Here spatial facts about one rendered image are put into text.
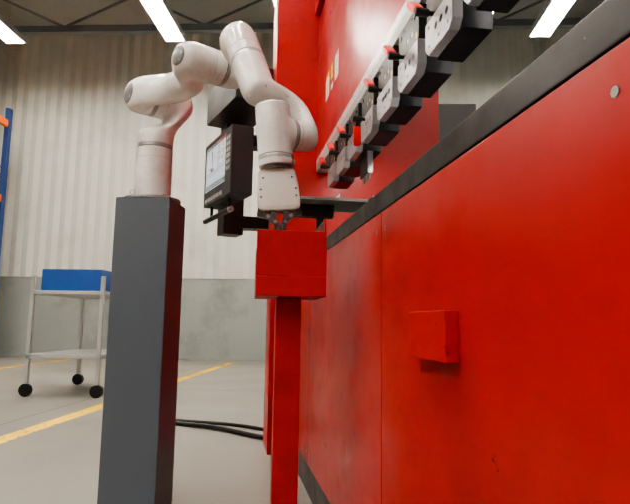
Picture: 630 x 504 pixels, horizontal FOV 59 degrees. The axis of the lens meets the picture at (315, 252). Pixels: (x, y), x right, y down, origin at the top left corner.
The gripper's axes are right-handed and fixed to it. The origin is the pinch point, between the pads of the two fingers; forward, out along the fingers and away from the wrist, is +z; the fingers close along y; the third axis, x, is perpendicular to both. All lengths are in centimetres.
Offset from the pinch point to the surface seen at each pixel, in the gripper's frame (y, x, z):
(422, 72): -34.3, 11.5, -33.9
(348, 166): -32, -68, -34
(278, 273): 1.4, 4.4, 9.9
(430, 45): -33, 21, -35
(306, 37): -29, -136, -121
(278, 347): 2.0, -2.6, 26.6
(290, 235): -1.9, 4.4, 1.4
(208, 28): 40, -662, -416
